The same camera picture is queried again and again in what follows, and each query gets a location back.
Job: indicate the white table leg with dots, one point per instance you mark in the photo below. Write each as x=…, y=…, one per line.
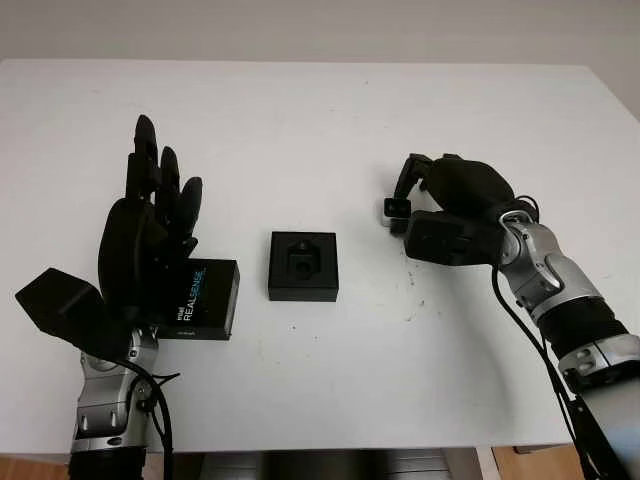
x=484, y=457

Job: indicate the small silver depth camera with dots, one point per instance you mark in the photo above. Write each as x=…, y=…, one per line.
x=397, y=207

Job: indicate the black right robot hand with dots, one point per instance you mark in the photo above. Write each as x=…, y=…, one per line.
x=470, y=185

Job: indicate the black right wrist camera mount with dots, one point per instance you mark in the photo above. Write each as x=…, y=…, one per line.
x=445, y=237

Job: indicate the black box base with insert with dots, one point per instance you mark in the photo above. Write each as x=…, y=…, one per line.
x=302, y=287

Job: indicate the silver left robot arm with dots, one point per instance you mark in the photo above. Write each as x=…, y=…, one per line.
x=107, y=400

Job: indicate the dark grey robot lower body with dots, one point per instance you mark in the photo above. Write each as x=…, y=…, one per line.
x=325, y=460

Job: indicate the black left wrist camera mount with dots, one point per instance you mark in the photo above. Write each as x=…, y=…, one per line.
x=60, y=305

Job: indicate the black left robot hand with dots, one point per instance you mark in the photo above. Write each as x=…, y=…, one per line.
x=132, y=250

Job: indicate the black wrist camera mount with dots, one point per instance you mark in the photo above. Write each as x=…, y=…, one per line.
x=60, y=305
x=445, y=237

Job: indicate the black RealSense box lid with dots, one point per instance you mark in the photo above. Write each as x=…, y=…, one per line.
x=212, y=300

